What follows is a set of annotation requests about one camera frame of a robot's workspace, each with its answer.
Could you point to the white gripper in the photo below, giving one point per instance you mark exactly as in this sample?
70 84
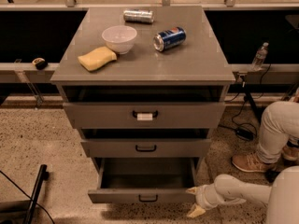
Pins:
202 197

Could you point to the black yellow tape measure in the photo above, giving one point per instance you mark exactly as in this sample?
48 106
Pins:
40 63

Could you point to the grey top drawer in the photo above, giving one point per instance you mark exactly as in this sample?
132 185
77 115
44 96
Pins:
144 115

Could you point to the white bowl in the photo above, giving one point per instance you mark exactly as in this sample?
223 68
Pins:
120 38

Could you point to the black tripod leg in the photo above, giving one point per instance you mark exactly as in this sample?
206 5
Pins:
257 111

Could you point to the grey drawer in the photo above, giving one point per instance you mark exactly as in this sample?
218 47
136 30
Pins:
145 148
144 115
144 180

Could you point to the black stand leg left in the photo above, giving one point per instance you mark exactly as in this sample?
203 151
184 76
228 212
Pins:
42 176

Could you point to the blue pepsi can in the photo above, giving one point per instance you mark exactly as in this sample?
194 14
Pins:
168 39

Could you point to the person's leg in light trousers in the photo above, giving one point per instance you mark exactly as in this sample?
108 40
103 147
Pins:
279 128

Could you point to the grey drawer cabinet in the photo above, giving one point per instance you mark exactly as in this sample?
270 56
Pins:
195 71

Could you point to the tan sneaker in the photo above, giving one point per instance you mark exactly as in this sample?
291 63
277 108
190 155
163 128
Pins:
290 153
250 163

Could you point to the grey bottom drawer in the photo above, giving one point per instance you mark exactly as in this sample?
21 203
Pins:
144 180

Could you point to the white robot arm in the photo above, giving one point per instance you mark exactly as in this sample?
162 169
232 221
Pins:
281 198

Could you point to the clear plastic water bottle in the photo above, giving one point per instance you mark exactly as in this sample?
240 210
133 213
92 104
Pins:
260 56

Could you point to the grey middle drawer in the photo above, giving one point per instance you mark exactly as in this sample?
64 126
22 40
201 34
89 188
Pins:
145 148

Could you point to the black chair base leg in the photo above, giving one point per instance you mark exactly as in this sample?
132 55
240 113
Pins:
270 175

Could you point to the silver can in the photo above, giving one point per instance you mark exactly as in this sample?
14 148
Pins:
138 15

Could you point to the yellow sponge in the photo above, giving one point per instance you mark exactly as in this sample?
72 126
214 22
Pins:
97 58

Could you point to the black power adapter with cable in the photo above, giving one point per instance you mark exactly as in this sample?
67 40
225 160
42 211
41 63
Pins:
244 131

